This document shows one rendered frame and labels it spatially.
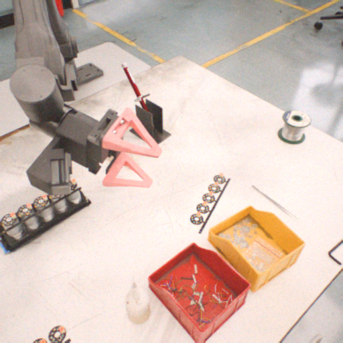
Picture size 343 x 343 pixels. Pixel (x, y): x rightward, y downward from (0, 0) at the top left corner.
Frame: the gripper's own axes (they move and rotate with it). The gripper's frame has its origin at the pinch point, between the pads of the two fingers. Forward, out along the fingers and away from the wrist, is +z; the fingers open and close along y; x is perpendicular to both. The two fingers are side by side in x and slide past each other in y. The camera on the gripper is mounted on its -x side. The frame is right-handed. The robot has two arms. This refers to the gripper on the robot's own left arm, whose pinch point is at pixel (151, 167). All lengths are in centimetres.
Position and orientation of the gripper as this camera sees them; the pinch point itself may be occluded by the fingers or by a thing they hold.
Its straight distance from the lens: 53.2
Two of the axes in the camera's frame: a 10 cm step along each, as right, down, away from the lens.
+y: 1.8, -4.7, -8.6
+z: 8.9, 4.5, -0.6
